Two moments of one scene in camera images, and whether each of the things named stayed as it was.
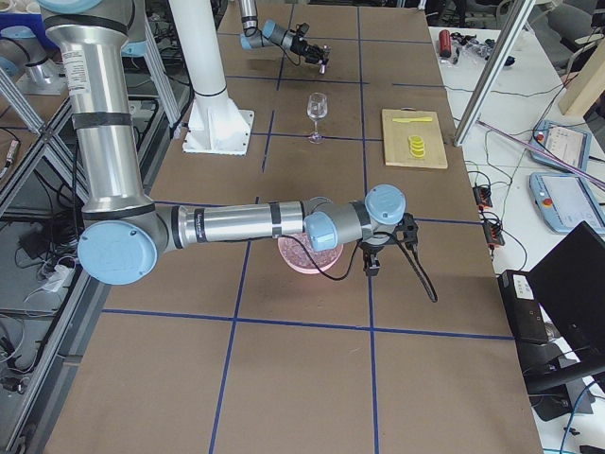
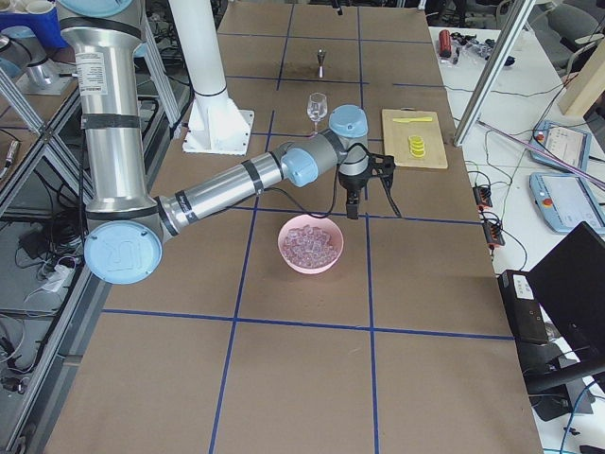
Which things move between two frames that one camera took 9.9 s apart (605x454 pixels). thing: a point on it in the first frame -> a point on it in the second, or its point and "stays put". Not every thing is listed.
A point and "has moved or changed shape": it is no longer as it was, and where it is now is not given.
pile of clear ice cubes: [296, 253] stays put
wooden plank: [586, 86] stays put
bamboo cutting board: [397, 149] stays put
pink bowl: [296, 256] stays put
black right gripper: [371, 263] -> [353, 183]
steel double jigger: [325, 49] has moved or changed shape
